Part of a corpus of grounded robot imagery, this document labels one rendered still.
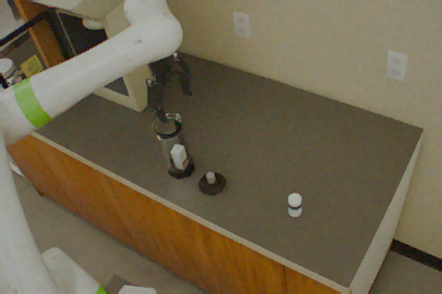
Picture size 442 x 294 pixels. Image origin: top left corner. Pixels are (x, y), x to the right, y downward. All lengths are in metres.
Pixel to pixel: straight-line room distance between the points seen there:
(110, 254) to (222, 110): 1.22
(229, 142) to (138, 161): 0.35
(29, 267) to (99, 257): 1.70
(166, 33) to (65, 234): 2.01
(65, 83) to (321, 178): 0.90
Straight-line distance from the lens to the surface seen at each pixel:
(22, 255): 0.99
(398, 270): 2.48
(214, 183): 1.53
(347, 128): 1.72
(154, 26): 1.03
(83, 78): 1.05
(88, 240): 2.78
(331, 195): 1.52
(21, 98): 1.08
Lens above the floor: 2.19
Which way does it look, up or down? 48 degrees down
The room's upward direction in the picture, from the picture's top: 12 degrees counter-clockwise
